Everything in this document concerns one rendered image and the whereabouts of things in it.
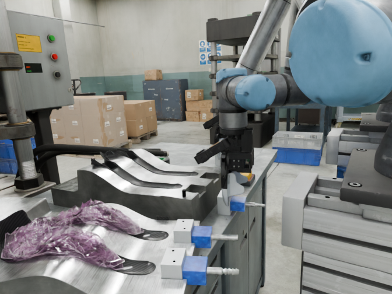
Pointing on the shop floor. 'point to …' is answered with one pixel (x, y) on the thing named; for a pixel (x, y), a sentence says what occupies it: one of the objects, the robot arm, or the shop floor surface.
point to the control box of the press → (41, 77)
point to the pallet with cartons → (140, 119)
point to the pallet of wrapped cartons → (91, 123)
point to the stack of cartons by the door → (198, 106)
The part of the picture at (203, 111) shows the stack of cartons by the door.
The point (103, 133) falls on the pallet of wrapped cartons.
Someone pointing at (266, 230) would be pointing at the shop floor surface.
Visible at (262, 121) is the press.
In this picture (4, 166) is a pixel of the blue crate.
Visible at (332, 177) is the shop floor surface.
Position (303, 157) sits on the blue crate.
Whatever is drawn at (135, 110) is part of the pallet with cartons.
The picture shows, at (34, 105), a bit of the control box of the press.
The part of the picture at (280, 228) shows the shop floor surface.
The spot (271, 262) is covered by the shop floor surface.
